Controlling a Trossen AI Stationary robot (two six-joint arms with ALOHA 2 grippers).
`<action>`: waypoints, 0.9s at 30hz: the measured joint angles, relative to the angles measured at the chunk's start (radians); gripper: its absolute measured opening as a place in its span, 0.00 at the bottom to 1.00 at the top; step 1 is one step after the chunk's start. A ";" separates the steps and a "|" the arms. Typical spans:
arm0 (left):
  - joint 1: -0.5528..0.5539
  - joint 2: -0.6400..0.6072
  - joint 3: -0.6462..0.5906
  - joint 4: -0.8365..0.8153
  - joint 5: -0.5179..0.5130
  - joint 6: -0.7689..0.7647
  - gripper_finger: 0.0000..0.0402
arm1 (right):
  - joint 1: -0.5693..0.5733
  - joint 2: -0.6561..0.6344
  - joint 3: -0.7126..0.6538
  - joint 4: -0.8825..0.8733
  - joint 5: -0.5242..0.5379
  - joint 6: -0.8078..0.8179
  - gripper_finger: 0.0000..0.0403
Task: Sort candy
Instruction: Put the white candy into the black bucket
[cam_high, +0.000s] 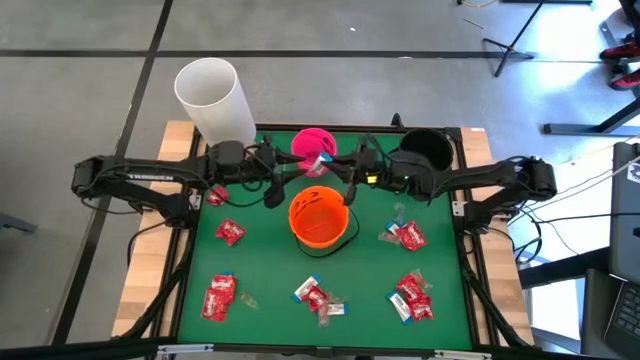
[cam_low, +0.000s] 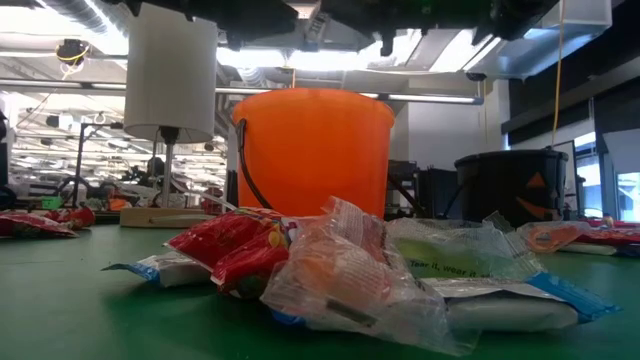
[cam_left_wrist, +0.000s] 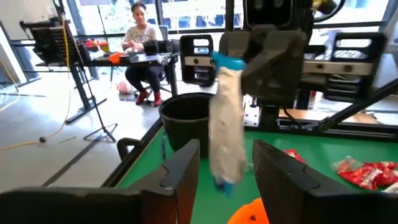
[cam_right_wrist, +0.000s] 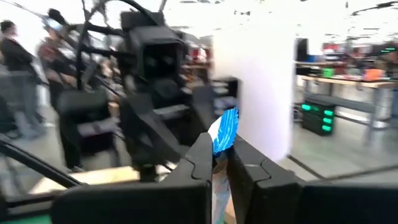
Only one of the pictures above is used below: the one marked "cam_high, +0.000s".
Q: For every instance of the silver metal bracket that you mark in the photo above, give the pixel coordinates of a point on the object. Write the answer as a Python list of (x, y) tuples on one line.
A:
[(462, 355), (185, 349)]

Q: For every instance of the black frame strut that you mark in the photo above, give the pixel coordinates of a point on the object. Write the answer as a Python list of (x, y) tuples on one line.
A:
[(497, 310), (156, 300)]

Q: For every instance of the orange pumpkin bucket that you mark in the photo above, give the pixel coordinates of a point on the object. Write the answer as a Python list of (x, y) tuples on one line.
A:
[(320, 225)]

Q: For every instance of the black crossbeam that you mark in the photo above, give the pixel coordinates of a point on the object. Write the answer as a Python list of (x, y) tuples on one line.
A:
[(75, 351)]

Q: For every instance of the clear orange candy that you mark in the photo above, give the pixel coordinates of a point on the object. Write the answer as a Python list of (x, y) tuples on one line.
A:
[(388, 238), (324, 316)]

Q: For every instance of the gray laptop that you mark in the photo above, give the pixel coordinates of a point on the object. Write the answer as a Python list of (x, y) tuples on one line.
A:
[(627, 225)]

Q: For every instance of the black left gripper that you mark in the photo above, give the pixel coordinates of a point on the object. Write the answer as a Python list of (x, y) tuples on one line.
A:
[(265, 160)]

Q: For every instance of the black table frame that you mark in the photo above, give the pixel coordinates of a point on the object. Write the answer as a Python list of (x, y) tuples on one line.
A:
[(350, 127)]

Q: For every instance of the person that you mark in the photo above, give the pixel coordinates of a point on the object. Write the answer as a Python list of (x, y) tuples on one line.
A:
[(622, 51)]

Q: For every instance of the black tripod stand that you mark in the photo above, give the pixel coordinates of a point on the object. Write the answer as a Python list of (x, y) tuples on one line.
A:
[(510, 48)]

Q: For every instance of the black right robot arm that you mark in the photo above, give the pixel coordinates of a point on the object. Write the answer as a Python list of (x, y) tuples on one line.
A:
[(475, 175)]

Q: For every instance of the black clamp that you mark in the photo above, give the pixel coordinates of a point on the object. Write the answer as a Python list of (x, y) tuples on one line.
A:
[(398, 122)]

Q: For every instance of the dark laptop with keyboard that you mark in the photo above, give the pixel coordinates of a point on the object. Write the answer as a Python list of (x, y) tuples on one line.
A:
[(620, 320)]

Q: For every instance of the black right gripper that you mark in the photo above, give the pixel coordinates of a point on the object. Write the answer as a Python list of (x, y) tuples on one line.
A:
[(369, 166)]

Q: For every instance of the red candy packet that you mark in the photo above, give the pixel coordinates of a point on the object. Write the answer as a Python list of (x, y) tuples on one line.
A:
[(412, 235), (223, 287), (230, 232), (421, 308), (217, 196), (316, 298), (215, 306), (409, 286)]

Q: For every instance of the white shade table lamp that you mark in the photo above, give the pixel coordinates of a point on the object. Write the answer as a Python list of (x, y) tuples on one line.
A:
[(215, 100)]

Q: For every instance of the black desk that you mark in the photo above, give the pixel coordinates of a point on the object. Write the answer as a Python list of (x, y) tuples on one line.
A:
[(590, 130)]

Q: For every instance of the pink plastic bucket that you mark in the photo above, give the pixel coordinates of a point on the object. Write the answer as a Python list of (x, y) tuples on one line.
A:
[(307, 142)]

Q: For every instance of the white mounting plate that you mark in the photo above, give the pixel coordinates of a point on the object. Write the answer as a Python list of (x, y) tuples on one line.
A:
[(459, 208), (195, 201)]

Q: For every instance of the black pumpkin bucket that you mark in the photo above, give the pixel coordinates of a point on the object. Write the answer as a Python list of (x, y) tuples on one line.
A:
[(430, 142)]

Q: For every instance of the gray stand foot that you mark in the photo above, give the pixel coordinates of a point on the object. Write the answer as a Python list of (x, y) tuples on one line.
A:
[(17, 223)]

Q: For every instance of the clear green candy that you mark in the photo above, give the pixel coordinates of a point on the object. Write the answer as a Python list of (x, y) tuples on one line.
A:
[(337, 298), (248, 300)]

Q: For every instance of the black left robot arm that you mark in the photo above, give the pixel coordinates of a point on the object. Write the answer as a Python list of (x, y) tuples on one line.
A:
[(150, 175)]

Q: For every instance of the green table mat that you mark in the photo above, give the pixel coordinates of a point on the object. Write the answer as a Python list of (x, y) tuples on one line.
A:
[(270, 270)]

